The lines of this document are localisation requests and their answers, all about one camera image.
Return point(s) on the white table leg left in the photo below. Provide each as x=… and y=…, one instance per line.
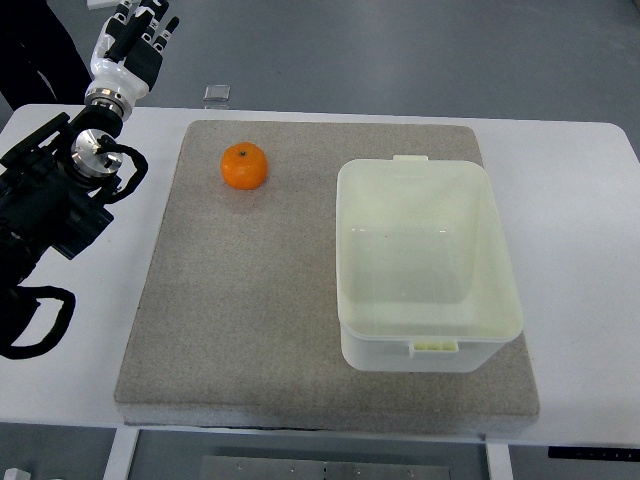
x=121, y=455

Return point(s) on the white table leg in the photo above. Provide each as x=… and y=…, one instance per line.
x=499, y=461
x=121, y=455

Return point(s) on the grey foam mat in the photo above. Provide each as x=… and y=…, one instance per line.
x=237, y=324

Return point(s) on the white object top edge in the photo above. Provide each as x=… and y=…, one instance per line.
x=98, y=4

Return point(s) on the black control panel strip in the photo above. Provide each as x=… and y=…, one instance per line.
x=594, y=453

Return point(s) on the small clear floor plate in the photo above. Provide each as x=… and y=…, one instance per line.
x=217, y=93

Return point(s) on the small white block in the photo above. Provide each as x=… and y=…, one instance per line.
x=16, y=474

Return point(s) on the white table leg right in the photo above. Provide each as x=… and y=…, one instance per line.
x=499, y=461

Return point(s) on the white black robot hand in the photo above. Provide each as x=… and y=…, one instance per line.
x=128, y=55

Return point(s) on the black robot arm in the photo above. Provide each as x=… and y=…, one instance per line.
x=55, y=190

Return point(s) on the cream plastic box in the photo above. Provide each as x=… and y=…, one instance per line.
x=424, y=277

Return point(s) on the grey metal base plate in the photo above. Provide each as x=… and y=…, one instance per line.
x=227, y=467

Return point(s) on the orange fruit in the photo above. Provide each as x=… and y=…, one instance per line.
x=244, y=166

